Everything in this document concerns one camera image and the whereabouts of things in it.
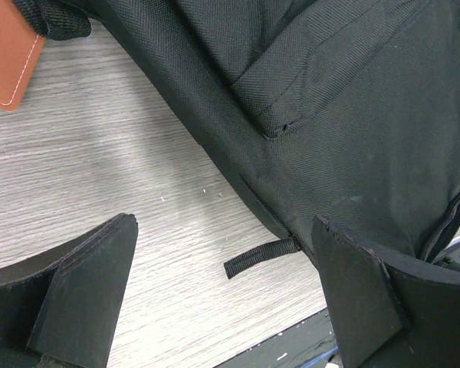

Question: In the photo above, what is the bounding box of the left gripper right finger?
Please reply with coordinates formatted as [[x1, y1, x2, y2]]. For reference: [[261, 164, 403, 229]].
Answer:
[[312, 217, 460, 367]]

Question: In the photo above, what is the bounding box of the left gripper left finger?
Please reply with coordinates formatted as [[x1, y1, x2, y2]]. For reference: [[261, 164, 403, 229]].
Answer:
[[0, 213, 138, 367]]

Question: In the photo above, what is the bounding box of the black student backpack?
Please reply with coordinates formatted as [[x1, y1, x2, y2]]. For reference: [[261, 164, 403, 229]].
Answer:
[[16, 1, 460, 277]]

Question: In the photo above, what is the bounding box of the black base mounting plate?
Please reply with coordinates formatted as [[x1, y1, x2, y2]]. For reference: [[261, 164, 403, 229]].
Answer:
[[219, 236, 460, 368]]

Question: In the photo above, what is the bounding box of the brown leather wallet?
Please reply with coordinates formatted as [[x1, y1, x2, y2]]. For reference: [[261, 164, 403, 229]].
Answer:
[[0, 0, 45, 111]]

